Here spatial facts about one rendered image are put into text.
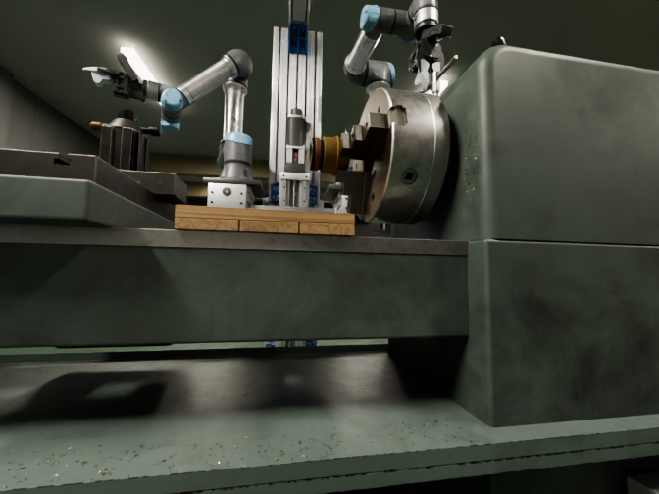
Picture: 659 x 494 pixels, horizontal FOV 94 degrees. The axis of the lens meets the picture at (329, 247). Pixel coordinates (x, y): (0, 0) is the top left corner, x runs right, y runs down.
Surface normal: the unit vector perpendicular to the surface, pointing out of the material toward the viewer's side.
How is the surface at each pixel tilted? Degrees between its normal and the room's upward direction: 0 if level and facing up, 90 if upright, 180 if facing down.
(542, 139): 90
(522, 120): 90
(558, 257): 90
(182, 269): 90
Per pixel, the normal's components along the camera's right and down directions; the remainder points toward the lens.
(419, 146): 0.18, 0.09
